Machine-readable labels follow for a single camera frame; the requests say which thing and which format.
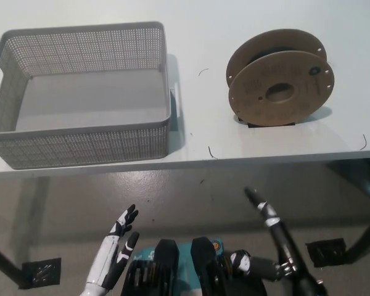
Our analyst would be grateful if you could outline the black teal robot torso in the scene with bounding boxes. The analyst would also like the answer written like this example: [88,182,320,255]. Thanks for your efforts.
[122,236,268,296]

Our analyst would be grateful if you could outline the cardboard 3d printing filament spool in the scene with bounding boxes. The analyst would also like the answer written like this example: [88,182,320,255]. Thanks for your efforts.
[226,28,335,127]

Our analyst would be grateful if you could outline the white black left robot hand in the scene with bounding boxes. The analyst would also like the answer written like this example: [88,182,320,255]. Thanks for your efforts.
[83,203,141,293]

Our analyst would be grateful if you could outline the grey perforated plastic basket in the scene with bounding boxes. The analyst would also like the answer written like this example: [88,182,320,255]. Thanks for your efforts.
[0,20,182,170]

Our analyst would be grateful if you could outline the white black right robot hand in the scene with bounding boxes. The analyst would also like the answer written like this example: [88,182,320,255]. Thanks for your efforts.
[230,186,299,282]

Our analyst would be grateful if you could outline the black floor pad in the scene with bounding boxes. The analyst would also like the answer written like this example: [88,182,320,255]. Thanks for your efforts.
[20,257,63,290]
[305,237,348,268]

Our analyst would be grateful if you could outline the black spool stand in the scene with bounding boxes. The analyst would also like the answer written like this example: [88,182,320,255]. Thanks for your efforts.
[237,114,297,128]

